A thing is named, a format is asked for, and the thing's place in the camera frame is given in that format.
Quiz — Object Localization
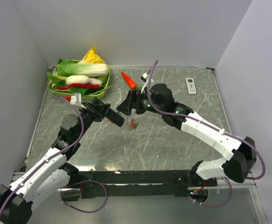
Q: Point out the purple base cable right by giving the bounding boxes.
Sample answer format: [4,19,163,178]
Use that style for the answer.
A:
[188,179,232,209]

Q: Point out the black remote control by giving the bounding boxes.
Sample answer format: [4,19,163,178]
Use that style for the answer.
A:
[106,109,125,127]

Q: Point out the orange toy carrot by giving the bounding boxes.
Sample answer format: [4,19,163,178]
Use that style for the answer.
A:
[121,71,142,90]

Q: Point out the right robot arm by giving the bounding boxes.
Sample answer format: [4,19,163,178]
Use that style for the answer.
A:
[117,84,257,186]

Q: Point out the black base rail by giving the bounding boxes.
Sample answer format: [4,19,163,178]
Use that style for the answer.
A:
[68,170,217,199]

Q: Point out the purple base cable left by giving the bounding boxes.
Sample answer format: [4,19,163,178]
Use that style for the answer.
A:
[60,179,108,213]

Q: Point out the yellow leaf toy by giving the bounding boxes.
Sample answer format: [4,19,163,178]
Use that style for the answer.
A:
[79,47,105,63]

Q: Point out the napa cabbage toy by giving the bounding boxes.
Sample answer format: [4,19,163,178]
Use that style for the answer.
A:
[56,59,109,77]

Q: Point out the white remote control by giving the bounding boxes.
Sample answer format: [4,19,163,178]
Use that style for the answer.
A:
[186,78,197,95]

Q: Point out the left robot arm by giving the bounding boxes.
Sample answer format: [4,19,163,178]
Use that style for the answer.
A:
[0,96,113,224]

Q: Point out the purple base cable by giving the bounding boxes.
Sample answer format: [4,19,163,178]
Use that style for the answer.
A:
[188,179,232,209]
[60,179,108,213]

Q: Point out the white radish toy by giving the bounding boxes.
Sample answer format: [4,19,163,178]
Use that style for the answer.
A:
[65,75,103,86]

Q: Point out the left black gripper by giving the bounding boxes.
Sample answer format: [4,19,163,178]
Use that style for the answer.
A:
[75,101,110,140]

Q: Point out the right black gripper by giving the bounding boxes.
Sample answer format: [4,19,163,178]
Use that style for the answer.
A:
[116,89,165,116]

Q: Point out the green tray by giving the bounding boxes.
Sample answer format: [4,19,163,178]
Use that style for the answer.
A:
[47,59,111,100]

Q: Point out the red chili pepper toy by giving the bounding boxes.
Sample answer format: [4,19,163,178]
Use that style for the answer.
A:
[57,83,100,90]

